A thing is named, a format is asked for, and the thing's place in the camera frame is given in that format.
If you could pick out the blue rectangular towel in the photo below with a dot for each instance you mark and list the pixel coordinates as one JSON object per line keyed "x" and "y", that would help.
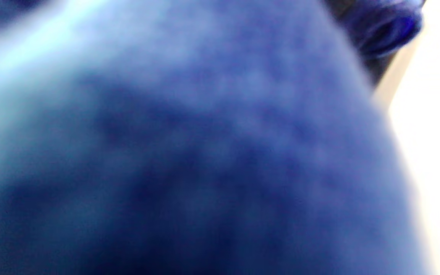
{"x": 189, "y": 145}

